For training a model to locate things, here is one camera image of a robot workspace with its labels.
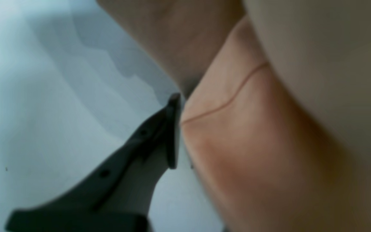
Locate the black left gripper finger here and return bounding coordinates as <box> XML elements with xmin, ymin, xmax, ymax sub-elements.
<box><xmin>5</xmin><ymin>93</ymin><xmax>181</xmax><ymax>232</ymax></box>

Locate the peach pink T-shirt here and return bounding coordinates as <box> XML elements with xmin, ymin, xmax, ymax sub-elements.
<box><xmin>98</xmin><ymin>0</ymin><xmax>371</xmax><ymax>232</ymax></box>

